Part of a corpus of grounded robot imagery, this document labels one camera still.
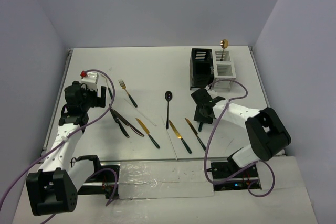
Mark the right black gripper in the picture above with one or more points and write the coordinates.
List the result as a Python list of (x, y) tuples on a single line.
[(198, 117)]

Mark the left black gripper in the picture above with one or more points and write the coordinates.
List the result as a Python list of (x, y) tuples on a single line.
[(98, 102)]

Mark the gold spoon green handle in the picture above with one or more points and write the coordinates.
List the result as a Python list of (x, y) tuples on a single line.
[(224, 44), (200, 126)]

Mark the gold knife green handle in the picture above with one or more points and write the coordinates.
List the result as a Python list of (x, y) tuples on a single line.
[(148, 133), (180, 137), (196, 134)]

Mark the black spoon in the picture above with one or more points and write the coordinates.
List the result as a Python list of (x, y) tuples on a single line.
[(168, 97)]

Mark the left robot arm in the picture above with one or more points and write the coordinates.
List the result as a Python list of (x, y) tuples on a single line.
[(53, 189)]

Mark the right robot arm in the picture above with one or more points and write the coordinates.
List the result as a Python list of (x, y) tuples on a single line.
[(266, 132)]

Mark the black steak knife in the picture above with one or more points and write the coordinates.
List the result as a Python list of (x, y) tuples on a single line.
[(127, 123), (118, 122)]

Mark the white chopstick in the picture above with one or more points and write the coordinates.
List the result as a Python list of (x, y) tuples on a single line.
[(166, 130), (139, 111)]

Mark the black utensil container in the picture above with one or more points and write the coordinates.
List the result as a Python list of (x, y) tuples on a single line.
[(201, 68)]

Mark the white utensil container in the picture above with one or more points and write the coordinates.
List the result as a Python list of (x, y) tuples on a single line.
[(224, 69)]

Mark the silver tape sheet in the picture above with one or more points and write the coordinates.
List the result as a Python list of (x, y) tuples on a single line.
[(170, 179)]

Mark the white fork green handle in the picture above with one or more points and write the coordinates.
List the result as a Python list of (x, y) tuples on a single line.
[(108, 86)]

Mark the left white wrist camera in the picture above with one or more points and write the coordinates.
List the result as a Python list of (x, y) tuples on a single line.
[(89, 80)]

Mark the gold fork green handle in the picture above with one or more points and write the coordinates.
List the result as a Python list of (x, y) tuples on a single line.
[(124, 87)]

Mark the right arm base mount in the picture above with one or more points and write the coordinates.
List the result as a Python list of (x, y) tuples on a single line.
[(220, 170)]

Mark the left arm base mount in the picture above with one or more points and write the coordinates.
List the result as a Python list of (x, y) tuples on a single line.
[(102, 180)]

